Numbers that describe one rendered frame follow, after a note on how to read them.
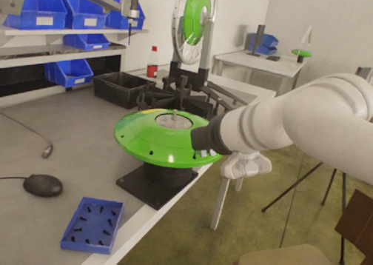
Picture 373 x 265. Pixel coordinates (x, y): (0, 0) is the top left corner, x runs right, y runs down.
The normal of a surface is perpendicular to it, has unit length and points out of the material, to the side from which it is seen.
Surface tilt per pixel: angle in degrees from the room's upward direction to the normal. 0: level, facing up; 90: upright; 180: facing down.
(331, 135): 102
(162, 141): 17
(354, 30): 90
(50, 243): 0
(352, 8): 90
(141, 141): 23
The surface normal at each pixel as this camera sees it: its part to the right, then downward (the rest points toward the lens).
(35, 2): 0.86, 0.31
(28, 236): 0.15, -0.91
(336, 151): -0.60, 0.58
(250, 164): 0.39, -0.29
